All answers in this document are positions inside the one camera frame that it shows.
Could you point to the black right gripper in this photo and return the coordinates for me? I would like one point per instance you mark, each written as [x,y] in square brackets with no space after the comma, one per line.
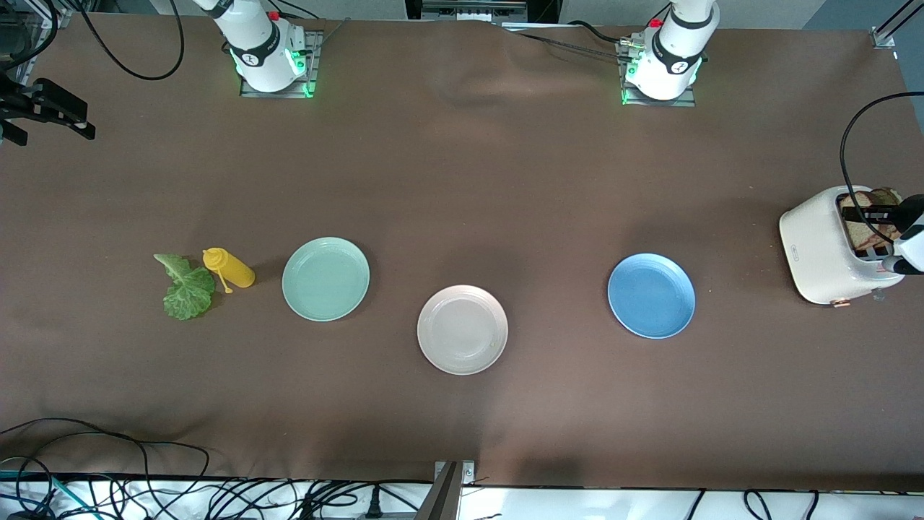
[36,102]

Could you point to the brown table cloth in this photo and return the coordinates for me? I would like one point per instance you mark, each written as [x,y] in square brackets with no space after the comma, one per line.
[462,180]

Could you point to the cream white toaster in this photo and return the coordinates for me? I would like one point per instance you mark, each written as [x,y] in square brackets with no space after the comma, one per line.
[816,253]

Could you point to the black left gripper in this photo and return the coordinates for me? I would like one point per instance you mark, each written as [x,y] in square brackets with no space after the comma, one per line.
[887,214]

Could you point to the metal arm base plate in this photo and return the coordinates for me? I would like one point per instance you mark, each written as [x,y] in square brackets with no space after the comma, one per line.
[316,43]
[686,102]

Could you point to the yellow squeeze bottle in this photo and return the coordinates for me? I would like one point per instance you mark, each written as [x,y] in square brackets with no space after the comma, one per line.
[234,271]

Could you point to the mint green plate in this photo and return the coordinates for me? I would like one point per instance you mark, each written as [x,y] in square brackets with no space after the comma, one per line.
[325,279]

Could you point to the black power plug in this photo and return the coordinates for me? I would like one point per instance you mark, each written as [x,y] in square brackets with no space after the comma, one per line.
[373,505]

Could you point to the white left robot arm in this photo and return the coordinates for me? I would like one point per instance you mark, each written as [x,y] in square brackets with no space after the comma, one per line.
[678,50]

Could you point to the blue plate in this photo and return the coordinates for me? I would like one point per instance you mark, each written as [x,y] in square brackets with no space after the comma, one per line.
[651,296]

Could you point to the grey power strip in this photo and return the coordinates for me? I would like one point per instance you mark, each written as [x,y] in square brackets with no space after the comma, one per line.
[473,11]

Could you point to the green lettuce leaf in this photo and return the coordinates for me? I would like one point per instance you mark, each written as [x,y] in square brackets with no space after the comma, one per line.
[189,296]

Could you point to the aluminium camera post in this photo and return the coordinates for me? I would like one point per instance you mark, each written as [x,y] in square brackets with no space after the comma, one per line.
[451,498]

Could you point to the beige plate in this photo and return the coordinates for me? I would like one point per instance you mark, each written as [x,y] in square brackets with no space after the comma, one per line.
[462,330]

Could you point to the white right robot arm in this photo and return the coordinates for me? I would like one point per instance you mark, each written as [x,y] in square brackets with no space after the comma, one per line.
[260,43]

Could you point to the aluminium frame profile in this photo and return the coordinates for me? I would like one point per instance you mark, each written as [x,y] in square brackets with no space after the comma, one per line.
[50,14]
[884,37]

